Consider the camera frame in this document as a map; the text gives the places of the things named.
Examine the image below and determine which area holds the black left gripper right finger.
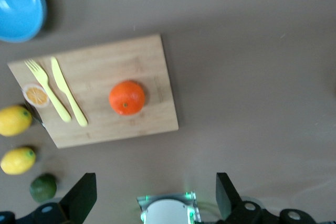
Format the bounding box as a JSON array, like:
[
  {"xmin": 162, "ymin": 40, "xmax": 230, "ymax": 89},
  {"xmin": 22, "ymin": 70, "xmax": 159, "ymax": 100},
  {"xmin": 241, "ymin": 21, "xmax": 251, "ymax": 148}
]
[{"xmin": 215, "ymin": 173, "xmax": 316, "ymax": 224}]

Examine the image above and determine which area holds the orange slice toy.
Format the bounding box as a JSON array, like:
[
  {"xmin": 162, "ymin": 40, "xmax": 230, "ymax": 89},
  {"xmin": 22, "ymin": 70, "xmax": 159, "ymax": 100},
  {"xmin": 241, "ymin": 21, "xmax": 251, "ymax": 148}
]
[{"xmin": 22, "ymin": 83, "xmax": 51, "ymax": 108}]

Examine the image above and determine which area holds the orange fruit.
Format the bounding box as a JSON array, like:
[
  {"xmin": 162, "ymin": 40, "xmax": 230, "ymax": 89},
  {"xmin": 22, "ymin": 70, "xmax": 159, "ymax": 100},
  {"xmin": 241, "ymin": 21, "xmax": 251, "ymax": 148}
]
[{"xmin": 108, "ymin": 80, "xmax": 146, "ymax": 116}]

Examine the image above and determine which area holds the yellow plastic knife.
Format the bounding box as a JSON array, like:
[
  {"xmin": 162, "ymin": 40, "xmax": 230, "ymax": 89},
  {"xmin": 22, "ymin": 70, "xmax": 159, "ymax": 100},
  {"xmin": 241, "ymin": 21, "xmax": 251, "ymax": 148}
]
[{"xmin": 50, "ymin": 56, "xmax": 89, "ymax": 127}]

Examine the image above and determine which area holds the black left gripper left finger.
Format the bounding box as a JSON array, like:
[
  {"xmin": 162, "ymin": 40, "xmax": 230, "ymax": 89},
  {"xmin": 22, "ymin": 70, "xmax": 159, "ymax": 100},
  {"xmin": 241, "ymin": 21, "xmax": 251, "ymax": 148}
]
[{"xmin": 0, "ymin": 173, "xmax": 97, "ymax": 224}]

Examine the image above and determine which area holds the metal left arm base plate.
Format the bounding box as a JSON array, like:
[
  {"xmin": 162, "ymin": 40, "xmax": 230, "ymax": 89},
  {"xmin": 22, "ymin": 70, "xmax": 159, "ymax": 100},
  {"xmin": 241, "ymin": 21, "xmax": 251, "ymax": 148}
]
[{"xmin": 136, "ymin": 191, "xmax": 203, "ymax": 224}]

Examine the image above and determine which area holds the yellow lemon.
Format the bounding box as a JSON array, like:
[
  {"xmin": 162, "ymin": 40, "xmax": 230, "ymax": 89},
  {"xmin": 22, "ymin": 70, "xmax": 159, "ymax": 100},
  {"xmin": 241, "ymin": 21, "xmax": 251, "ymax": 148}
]
[
  {"xmin": 0, "ymin": 105, "xmax": 33, "ymax": 137},
  {"xmin": 0, "ymin": 147, "xmax": 37, "ymax": 175}
]

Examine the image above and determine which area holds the dark green lime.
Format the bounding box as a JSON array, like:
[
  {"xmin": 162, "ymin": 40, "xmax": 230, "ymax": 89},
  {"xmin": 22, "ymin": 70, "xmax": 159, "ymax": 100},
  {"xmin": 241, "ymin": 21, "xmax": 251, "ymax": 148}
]
[{"xmin": 29, "ymin": 173, "xmax": 57, "ymax": 203}]

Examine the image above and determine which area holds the blue bowl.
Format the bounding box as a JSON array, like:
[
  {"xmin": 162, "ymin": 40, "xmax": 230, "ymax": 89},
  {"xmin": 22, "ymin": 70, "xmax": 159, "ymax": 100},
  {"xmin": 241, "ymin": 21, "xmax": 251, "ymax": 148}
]
[{"xmin": 0, "ymin": 0, "xmax": 48, "ymax": 43}]

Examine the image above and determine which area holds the brown table cover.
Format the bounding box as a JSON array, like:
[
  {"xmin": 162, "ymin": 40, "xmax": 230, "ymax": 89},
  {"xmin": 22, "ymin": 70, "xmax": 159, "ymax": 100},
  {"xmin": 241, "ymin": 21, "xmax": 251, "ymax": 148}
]
[{"xmin": 0, "ymin": 0, "xmax": 336, "ymax": 224}]

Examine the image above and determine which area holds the yellow plastic fork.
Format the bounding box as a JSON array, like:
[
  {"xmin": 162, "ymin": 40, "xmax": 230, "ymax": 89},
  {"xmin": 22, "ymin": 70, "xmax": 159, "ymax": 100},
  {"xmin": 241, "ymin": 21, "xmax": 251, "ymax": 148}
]
[{"xmin": 24, "ymin": 58, "xmax": 72, "ymax": 123}]

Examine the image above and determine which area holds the wooden cutting board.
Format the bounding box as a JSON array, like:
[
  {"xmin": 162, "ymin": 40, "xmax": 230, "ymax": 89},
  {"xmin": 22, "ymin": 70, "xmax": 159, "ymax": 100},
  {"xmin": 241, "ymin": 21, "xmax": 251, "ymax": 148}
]
[{"xmin": 7, "ymin": 34, "xmax": 180, "ymax": 149}]

